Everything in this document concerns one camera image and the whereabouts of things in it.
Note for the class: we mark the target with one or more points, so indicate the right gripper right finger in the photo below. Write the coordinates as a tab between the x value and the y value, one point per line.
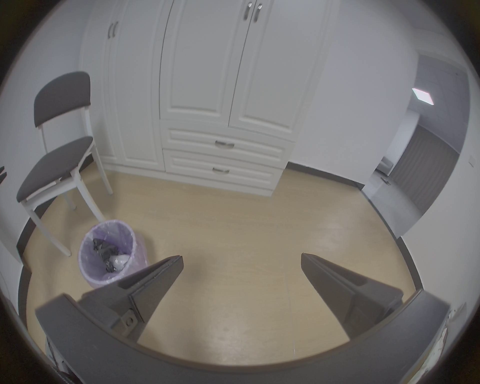
341	296

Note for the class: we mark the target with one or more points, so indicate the white wardrobe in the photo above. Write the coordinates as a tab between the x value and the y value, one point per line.
202	82

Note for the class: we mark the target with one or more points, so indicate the crumpled white paper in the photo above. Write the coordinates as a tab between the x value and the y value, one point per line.
120	261

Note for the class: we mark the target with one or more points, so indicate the white trash bin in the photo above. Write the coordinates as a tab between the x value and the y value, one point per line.
129	240

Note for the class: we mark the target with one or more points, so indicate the crumpled black plastic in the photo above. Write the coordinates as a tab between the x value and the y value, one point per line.
107	245

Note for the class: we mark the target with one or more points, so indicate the white door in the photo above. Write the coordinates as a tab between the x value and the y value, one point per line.
393	210

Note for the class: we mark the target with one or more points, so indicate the white chair dark grey seat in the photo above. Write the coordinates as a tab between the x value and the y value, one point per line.
56	161

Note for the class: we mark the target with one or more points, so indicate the purple plastic bag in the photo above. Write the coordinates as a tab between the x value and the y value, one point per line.
90	270

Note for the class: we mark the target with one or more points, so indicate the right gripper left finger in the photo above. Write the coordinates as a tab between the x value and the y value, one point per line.
146	292

